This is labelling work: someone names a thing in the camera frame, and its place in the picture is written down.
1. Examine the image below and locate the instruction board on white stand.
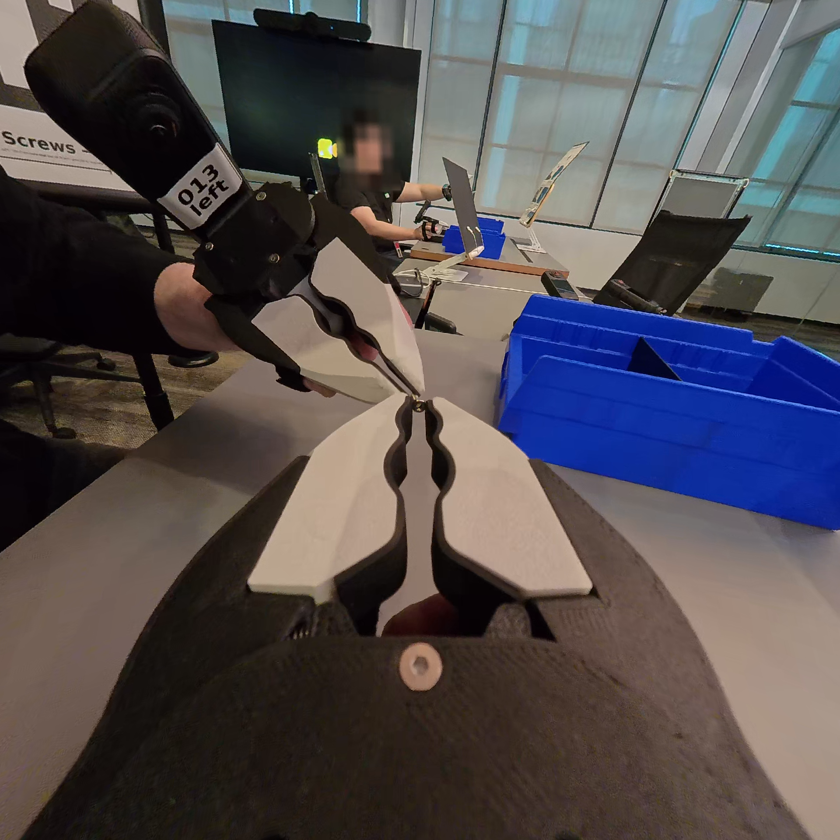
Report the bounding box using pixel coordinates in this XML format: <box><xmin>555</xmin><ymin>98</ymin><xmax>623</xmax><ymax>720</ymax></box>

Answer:
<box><xmin>406</xmin><ymin>156</ymin><xmax>488</xmax><ymax>284</ymax></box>
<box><xmin>518</xmin><ymin>141</ymin><xmax>592</xmax><ymax>253</ymax></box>

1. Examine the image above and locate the person's left forearm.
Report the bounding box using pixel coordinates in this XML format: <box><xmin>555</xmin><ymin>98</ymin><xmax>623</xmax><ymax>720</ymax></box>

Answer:
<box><xmin>0</xmin><ymin>167</ymin><xmax>193</xmax><ymax>358</ymax></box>

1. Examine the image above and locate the black mesh office chair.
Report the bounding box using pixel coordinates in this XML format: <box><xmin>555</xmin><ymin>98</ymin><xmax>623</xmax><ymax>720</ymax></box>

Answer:
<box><xmin>594</xmin><ymin>210</ymin><xmax>752</xmax><ymax>316</ymax></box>

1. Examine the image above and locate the white wall poster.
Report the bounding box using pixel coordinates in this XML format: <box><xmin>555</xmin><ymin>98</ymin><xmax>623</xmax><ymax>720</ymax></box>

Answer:
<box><xmin>0</xmin><ymin>0</ymin><xmax>165</xmax><ymax>194</ymax></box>

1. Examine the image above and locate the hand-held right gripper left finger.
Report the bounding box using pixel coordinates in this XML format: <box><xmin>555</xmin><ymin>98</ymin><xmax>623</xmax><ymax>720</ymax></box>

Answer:
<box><xmin>248</xmin><ymin>395</ymin><xmax>413</xmax><ymax>635</ymax></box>

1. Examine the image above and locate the blue bin with black divider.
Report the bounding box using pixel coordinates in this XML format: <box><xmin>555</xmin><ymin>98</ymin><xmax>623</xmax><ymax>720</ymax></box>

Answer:
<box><xmin>497</xmin><ymin>294</ymin><xmax>840</xmax><ymax>531</ymax></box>

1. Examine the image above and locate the grey office table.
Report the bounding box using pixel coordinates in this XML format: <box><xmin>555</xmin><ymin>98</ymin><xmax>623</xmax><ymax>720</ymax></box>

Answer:
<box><xmin>392</xmin><ymin>257</ymin><xmax>595</xmax><ymax>342</ymax></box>

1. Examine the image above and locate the black bin divider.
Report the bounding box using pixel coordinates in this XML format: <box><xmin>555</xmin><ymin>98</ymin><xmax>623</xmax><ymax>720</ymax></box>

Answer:
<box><xmin>629</xmin><ymin>336</ymin><xmax>683</xmax><ymax>383</ymax></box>

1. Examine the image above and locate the small metal screw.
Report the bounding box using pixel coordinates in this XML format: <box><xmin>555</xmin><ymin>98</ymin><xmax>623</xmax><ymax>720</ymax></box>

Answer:
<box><xmin>360</xmin><ymin>344</ymin><xmax>431</xmax><ymax>413</ymax></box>

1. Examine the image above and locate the black webcam bar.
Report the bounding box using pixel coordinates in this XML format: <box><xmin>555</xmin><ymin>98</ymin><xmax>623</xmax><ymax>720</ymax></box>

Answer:
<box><xmin>252</xmin><ymin>8</ymin><xmax>339</xmax><ymax>32</ymax></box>

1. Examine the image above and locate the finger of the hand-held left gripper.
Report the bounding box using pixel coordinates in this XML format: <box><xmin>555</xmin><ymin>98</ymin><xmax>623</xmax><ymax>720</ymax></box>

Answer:
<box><xmin>251</xmin><ymin>294</ymin><xmax>403</xmax><ymax>404</ymax></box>
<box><xmin>308</xmin><ymin>199</ymin><xmax>427</xmax><ymax>398</ymax></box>

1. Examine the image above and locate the blue storage bin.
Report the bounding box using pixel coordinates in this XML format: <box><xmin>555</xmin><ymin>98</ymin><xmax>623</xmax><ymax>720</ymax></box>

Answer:
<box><xmin>441</xmin><ymin>215</ymin><xmax>506</xmax><ymax>258</ymax></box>

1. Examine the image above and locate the silver framed panel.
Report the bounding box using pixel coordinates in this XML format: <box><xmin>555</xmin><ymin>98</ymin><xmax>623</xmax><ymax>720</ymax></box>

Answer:
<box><xmin>656</xmin><ymin>169</ymin><xmax>749</xmax><ymax>247</ymax></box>

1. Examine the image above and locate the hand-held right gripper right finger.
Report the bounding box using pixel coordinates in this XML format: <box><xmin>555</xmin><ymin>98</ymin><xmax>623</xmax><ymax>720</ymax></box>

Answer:
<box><xmin>425</xmin><ymin>395</ymin><xmax>595</xmax><ymax>635</ymax></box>

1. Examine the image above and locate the grey desk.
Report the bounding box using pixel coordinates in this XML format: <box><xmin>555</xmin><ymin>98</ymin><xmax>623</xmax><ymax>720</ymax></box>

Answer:
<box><xmin>0</xmin><ymin>325</ymin><xmax>840</xmax><ymax>840</ymax></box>

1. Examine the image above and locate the person's dark clothing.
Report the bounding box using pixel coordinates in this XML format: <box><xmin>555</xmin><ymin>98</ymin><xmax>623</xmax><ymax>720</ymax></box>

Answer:
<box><xmin>0</xmin><ymin>420</ymin><xmax>129</xmax><ymax>552</ymax></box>

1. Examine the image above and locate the person's left hand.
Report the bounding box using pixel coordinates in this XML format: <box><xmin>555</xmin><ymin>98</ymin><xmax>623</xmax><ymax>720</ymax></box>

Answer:
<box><xmin>154</xmin><ymin>261</ymin><xmax>337</xmax><ymax>399</ymax></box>

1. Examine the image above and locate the large black television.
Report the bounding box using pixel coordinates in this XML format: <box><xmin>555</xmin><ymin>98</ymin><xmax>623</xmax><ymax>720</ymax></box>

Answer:
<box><xmin>211</xmin><ymin>18</ymin><xmax>422</xmax><ymax>191</ymax></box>

